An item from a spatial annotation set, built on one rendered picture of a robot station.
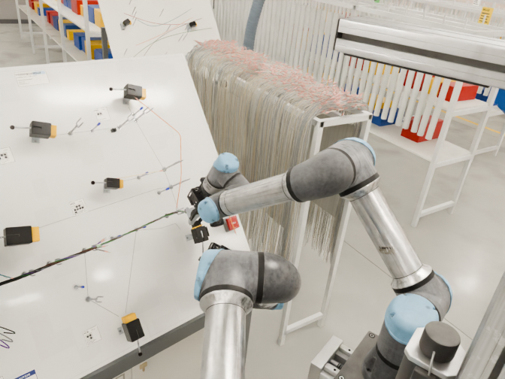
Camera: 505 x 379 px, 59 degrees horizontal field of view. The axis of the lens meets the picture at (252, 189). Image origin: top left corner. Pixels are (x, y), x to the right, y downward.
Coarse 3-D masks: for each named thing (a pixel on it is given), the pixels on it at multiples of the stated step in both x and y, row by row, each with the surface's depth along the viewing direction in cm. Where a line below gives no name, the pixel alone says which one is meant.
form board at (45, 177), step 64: (64, 64) 156; (128, 64) 170; (0, 128) 140; (64, 128) 151; (128, 128) 165; (192, 128) 182; (0, 192) 136; (64, 192) 147; (128, 192) 161; (0, 256) 133; (64, 256) 144; (128, 256) 156; (192, 256) 171; (0, 320) 130; (64, 320) 140
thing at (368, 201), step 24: (336, 144) 114; (360, 144) 116; (360, 168) 112; (360, 192) 113; (360, 216) 117; (384, 216) 114; (384, 240) 115; (408, 240) 116; (408, 264) 114; (408, 288) 113; (432, 288) 113
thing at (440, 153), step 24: (312, 0) 461; (336, 0) 470; (360, 0) 478; (432, 24) 353; (456, 24) 365; (480, 24) 376; (504, 24) 361; (456, 96) 348; (480, 120) 392; (408, 144) 407; (432, 144) 413; (432, 168) 378; (456, 192) 425
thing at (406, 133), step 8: (312, 40) 502; (376, 64) 432; (368, 72) 443; (408, 72) 403; (416, 72) 396; (432, 80) 386; (344, 88) 491; (440, 88) 379; (464, 88) 376; (472, 88) 381; (376, 96) 474; (448, 96) 375; (464, 96) 381; (472, 96) 387; (368, 104) 451; (376, 120) 445; (384, 120) 443; (440, 120) 421; (408, 128) 417; (440, 128) 424; (408, 136) 419; (416, 136) 412; (424, 136) 414; (432, 136) 423
